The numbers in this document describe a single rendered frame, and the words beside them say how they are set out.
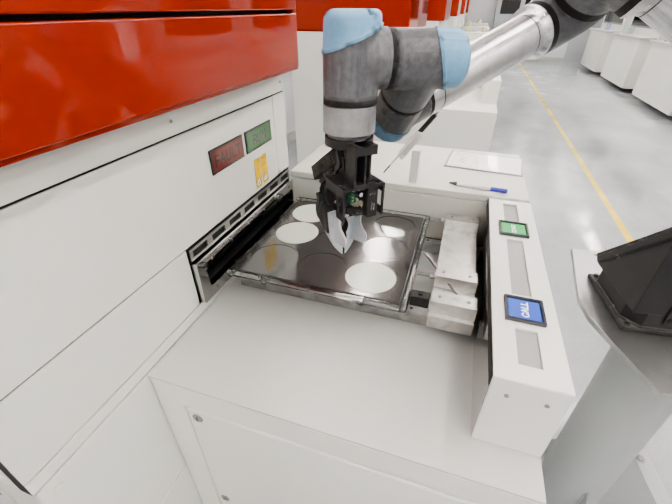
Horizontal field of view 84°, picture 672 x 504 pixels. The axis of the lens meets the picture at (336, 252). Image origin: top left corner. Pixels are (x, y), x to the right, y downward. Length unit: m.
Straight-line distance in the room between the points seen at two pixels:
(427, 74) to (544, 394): 0.43
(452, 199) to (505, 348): 0.51
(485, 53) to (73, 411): 0.83
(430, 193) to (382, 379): 0.51
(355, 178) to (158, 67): 0.30
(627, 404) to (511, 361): 0.60
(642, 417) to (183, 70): 1.16
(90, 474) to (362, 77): 0.69
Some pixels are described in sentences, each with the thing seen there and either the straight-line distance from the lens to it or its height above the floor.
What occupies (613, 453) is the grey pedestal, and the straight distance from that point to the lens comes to 1.27.
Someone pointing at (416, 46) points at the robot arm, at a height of 1.31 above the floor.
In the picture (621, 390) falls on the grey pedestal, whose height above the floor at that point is 0.61.
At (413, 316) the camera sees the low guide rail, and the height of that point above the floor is 0.84.
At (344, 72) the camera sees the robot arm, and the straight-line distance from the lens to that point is 0.52.
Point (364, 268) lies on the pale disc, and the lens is 0.76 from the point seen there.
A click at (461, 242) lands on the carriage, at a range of 0.93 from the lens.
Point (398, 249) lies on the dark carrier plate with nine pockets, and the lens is 0.83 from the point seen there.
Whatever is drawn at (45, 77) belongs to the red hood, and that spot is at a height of 1.29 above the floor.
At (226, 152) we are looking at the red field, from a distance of 0.80.
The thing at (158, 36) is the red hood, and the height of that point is 1.32.
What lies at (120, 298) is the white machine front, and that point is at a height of 0.98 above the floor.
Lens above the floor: 1.35
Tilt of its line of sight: 33 degrees down
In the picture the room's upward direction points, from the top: straight up
